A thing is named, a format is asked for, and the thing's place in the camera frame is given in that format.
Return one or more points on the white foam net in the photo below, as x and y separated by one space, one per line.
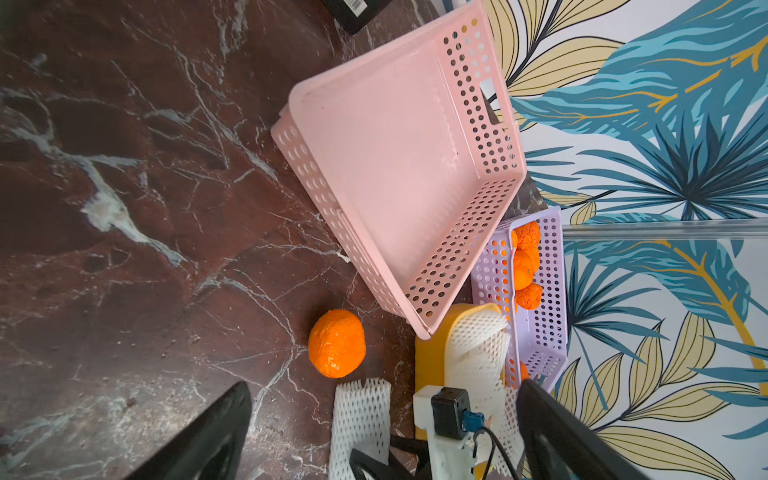
361 420
476 359

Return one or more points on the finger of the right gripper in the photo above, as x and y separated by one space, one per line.
365 467

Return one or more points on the yellow black toolbox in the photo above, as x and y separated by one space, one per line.
353 15

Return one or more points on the yellow plastic tub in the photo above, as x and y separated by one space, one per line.
429 357

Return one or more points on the purple perforated basket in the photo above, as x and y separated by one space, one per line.
540 336

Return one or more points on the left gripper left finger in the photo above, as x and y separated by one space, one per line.
210 447

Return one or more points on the pink perforated basket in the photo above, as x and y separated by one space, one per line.
406 164

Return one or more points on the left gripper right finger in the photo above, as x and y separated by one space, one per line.
559 446

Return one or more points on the right aluminium corner post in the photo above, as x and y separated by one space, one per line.
671 230

